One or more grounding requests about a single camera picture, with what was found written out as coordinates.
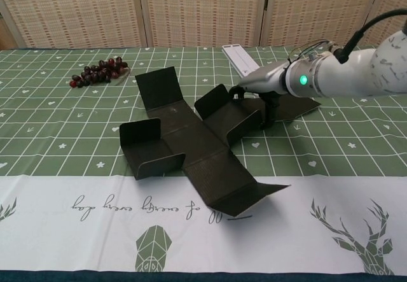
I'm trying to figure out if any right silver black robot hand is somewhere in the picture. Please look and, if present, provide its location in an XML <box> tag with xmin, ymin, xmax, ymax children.
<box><xmin>229</xmin><ymin>59</ymin><xmax>292</xmax><ymax>130</ymax></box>

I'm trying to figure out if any black foldable cardboard box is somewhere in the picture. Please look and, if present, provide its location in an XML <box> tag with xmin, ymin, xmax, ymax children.
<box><xmin>119</xmin><ymin>66</ymin><xmax>322</xmax><ymax>218</ymax></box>

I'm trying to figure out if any white folding stand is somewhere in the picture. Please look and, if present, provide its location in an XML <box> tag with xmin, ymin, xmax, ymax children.
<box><xmin>221</xmin><ymin>43</ymin><xmax>261</xmax><ymax>79</ymax></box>

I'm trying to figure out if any woven bamboo folding screen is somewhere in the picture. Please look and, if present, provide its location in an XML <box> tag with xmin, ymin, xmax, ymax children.
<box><xmin>0</xmin><ymin>0</ymin><xmax>407</xmax><ymax>50</ymax></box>

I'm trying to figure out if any dark red grape bunch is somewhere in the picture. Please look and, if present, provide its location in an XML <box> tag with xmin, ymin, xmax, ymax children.
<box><xmin>69</xmin><ymin>57</ymin><xmax>130</xmax><ymax>89</ymax></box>

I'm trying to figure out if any green grid deer tablecloth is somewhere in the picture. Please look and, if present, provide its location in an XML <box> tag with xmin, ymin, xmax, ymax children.
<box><xmin>0</xmin><ymin>45</ymin><xmax>407</xmax><ymax>282</ymax></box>

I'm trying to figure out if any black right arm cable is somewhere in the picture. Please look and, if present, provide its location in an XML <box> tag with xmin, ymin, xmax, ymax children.
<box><xmin>336</xmin><ymin>8</ymin><xmax>407</xmax><ymax>65</ymax></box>

